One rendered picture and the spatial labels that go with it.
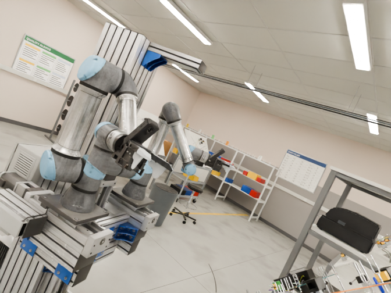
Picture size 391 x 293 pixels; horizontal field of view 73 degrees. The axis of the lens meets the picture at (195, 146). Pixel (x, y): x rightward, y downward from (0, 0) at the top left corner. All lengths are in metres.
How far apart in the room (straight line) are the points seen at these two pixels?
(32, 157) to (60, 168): 0.49
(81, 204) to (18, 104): 6.67
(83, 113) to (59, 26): 6.77
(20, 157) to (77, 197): 0.55
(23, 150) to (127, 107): 0.77
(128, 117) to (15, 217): 0.62
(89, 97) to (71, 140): 0.19
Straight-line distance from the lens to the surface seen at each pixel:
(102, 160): 0.94
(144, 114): 6.31
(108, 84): 1.15
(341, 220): 1.87
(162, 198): 4.37
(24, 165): 1.69
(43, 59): 7.77
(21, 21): 7.63
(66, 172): 1.19
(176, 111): 1.65
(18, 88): 7.76
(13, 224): 1.34
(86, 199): 1.28
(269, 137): 9.14
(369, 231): 1.86
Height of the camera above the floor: 1.69
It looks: 3 degrees down
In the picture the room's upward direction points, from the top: 25 degrees clockwise
